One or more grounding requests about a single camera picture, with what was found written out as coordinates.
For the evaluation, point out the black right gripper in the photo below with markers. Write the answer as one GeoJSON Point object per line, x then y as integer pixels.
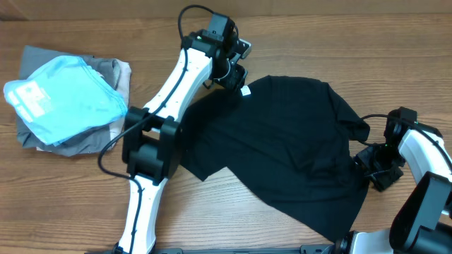
{"type": "Point", "coordinates": [364, 159]}

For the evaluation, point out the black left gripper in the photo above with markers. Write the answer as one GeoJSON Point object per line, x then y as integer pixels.
{"type": "Point", "coordinates": [236, 77]}

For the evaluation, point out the black t-shirt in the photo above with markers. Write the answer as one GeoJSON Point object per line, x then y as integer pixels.
{"type": "Point", "coordinates": [287, 140]}

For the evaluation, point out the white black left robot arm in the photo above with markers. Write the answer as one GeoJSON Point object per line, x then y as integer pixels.
{"type": "Point", "coordinates": [152, 146]}

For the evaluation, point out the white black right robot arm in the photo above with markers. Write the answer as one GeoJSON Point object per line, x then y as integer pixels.
{"type": "Point", "coordinates": [416, 228]}

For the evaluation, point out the white pink folded garment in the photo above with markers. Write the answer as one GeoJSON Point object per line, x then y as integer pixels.
{"type": "Point", "coordinates": [123, 88]}

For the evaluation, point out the light blue folded shirt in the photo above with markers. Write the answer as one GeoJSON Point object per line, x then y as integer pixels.
{"type": "Point", "coordinates": [63, 98]}

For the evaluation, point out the grey folded garment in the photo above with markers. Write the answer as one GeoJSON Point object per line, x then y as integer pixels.
{"type": "Point", "coordinates": [90, 141]}

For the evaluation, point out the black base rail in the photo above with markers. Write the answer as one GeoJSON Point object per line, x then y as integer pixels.
{"type": "Point", "coordinates": [305, 249]}

